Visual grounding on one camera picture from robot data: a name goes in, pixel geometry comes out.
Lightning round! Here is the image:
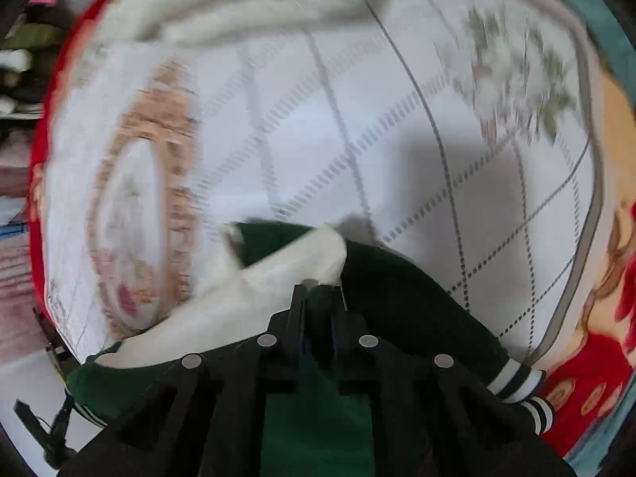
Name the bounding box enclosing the red floral blanket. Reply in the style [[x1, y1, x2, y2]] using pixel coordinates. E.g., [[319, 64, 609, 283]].
[[27, 0, 636, 460]]

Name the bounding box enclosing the white diamond-patterned quilt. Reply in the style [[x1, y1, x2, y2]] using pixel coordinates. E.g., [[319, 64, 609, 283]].
[[42, 7, 606, 373]]

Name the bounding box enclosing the blue bed sheet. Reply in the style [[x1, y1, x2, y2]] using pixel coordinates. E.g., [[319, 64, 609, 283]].
[[564, 402, 614, 460]]

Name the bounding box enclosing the green and white varsity jacket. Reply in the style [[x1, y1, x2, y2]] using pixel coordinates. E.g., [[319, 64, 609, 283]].
[[64, 0, 556, 477]]

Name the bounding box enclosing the black metal stand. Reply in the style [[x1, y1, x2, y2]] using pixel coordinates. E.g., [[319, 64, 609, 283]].
[[14, 397, 78, 469]]

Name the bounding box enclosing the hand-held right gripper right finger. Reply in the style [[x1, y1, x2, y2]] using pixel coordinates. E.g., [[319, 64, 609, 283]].
[[317, 285, 580, 477]]

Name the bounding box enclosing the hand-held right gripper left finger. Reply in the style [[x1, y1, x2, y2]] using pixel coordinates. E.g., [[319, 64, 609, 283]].
[[58, 284, 308, 477]]

